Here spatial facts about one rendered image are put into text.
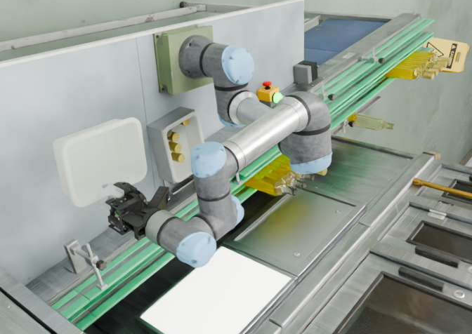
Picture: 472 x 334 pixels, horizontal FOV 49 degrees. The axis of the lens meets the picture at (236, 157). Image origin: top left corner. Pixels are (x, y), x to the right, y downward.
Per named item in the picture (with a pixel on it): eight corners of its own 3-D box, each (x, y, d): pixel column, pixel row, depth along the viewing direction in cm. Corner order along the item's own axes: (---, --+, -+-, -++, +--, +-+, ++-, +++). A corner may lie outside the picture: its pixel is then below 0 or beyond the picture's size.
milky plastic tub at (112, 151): (40, 135, 119) (60, 142, 114) (119, 109, 134) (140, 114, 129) (55, 201, 126) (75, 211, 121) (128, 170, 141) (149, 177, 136)
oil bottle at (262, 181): (237, 183, 206) (280, 198, 193) (235, 172, 203) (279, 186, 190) (246, 177, 210) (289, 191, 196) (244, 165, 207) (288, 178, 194)
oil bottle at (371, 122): (341, 123, 260) (390, 133, 244) (342, 111, 258) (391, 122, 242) (346, 121, 264) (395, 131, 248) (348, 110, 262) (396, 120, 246)
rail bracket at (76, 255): (64, 271, 164) (107, 299, 150) (47, 229, 155) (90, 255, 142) (76, 262, 167) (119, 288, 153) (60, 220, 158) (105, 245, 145)
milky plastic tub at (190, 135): (159, 179, 191) (175, 185, 185) (146, 125, 179) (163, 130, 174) (192, 157, 201) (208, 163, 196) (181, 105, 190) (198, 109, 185)
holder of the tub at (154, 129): (162, 190, 194) (176, 196, 189) (145, 125, 180) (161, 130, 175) (194, 168, 204) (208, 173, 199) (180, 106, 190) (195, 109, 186)
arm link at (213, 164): (338, 78, 134) (215, 163, 102) (338, 116, 139) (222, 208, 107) (300, 72, 140) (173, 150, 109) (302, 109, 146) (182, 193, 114)
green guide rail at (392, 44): (226, 155, 196) (242, 160, 191) (226, 153, 196) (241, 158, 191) (421, 19, 303) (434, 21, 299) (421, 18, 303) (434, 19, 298)
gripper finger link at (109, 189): (86, 183, 124) (109, 198, 119) (106, 174, 128) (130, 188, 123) (87, 194, 126) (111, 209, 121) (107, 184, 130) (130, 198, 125)
